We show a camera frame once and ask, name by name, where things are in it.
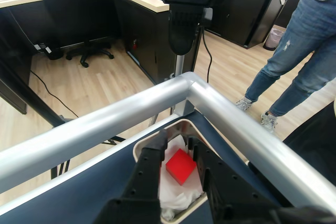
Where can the black office chair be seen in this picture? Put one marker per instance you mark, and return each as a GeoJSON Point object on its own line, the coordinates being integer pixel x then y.
{"type": "Point", "coordinates": [68, 11]}

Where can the silver metal tube frame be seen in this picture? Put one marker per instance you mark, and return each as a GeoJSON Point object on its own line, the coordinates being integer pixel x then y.
{"type": "Point", "coordinates": [105, 121]}

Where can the red cube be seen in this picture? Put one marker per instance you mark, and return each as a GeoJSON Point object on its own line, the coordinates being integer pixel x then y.
{"type": "Point", "coordinates": [181, 166]}

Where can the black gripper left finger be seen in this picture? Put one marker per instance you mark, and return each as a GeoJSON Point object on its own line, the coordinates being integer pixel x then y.
{"type": "Point", "coordinates": [147, 182]}

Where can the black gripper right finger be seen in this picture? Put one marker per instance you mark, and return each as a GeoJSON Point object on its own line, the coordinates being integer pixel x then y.
{"type": "Point", "coordinates": [231, 197]}

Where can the black mesh waste bin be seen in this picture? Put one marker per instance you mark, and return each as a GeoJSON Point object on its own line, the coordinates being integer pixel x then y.
{"type": "Point", "coordinates": [273, 39]}

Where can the person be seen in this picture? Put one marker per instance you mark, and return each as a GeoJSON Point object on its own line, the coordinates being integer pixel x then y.
{"type": "Point", "coordinates": [302, 37]}

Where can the beige top black desk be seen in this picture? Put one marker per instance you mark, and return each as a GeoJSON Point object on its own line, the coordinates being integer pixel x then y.
{"type": "Point", "coordinates": [291, 6]}
{"type": "Point", "coordinates": [136, 24]}
{"type": "Point", "coordinates": [236, 11]}

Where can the white paper liner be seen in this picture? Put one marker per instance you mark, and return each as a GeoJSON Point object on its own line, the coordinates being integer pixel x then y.
{"type": "Point", "coordinates": [176, 197]}

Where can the beige box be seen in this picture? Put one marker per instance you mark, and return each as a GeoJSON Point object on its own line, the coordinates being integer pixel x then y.
{"type": "Point", "coordinates": [136, 150]}

